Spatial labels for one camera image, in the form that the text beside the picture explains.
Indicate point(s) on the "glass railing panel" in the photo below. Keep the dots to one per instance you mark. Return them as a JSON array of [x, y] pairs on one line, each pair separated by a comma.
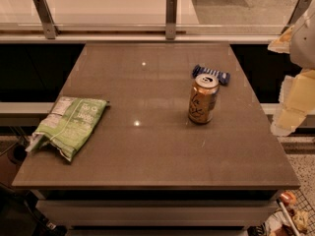
[[268, 13]]

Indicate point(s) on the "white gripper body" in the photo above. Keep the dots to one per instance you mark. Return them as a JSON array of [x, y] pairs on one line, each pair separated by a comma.
[[304, 43]]

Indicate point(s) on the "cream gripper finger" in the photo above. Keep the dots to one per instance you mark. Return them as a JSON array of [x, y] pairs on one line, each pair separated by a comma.
[[282, 43], [297, 100]]

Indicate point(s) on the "middle metal railing bracket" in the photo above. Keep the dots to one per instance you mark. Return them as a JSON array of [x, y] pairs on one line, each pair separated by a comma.
[[170, 19]]

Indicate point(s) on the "wire basket with snacks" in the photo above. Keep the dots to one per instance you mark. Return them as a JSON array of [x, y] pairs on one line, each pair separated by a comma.
[[294, 217]]

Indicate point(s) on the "blue rxbar blueberry wrapper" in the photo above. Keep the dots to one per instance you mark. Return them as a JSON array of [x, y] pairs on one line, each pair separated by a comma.
[[223, 77]]

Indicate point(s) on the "green jalapeno chip bag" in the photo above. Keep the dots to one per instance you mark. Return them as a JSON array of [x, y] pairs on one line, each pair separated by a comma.
[[68, 125]]

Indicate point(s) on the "gold soda can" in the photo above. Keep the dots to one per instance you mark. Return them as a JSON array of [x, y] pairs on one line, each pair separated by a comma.
[[203, 98]]

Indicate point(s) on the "left metal railing bracket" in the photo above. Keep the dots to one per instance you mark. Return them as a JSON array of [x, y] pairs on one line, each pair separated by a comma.
[[50, 30]]

